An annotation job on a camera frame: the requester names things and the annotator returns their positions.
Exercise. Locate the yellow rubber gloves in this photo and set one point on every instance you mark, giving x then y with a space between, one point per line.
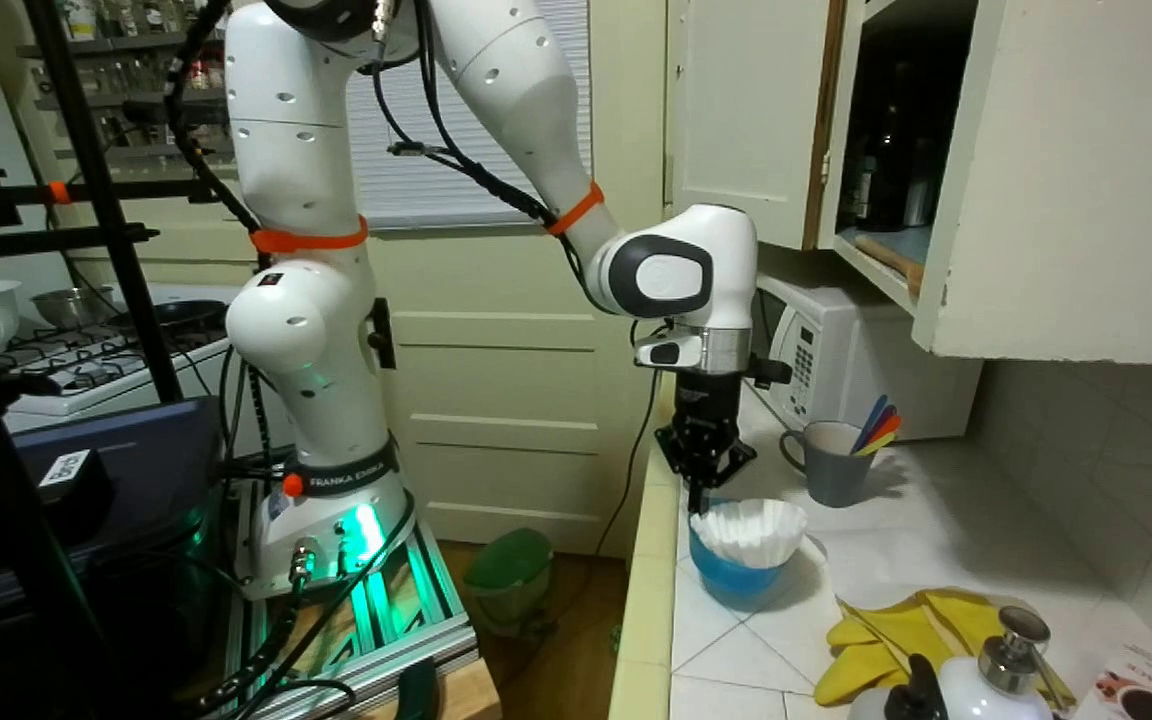
876 646

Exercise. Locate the green bucket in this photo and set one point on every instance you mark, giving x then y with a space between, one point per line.
510 577

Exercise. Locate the black metal stand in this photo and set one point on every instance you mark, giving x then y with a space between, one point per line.
117 629

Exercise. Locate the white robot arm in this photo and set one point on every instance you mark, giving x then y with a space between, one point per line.
294 322

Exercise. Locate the white microwave oven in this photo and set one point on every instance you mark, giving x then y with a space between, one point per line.
846 351

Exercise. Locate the white window blind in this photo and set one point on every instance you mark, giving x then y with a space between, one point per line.
412 193

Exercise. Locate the blue bowl with white rim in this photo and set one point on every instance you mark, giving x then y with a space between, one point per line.
745 544

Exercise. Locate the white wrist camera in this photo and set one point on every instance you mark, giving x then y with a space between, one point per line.
671 352

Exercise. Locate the gas stove top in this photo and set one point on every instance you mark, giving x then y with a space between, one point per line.
107 356

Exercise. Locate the white soap dispenser bottle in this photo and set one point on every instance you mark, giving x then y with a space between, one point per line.
993 686

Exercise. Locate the open white cabinet door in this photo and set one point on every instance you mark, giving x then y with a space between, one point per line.
1040 241

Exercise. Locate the grey mug with utensils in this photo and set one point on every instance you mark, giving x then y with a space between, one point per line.
839 457

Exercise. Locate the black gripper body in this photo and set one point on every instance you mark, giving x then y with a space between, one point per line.
703 436

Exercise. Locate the closed white cabinet door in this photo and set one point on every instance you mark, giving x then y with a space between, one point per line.
740 105

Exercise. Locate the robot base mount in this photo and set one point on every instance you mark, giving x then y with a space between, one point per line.
337 603

